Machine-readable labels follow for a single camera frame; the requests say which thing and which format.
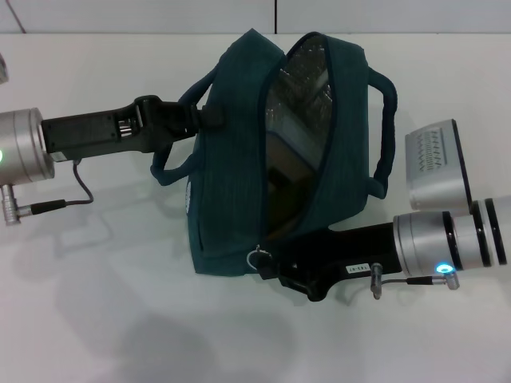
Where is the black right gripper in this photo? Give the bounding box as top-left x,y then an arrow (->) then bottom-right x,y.
255,221 -> 403,302

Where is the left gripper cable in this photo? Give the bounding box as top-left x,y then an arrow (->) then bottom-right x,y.
2,157 -> 95,227

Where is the dark teal fabric lunch bag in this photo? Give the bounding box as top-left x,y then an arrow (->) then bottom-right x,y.
149,27 -> 399,278

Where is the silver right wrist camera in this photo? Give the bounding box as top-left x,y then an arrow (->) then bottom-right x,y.
404,118 -> 474,212

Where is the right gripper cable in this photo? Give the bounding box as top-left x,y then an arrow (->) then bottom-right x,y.
370,262 -> 462,300

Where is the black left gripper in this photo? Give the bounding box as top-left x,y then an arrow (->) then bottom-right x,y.
41,94 -> 224,163

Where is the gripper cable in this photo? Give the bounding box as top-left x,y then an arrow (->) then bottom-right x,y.
370,262 -> 462,300
2,157 -> 95,227

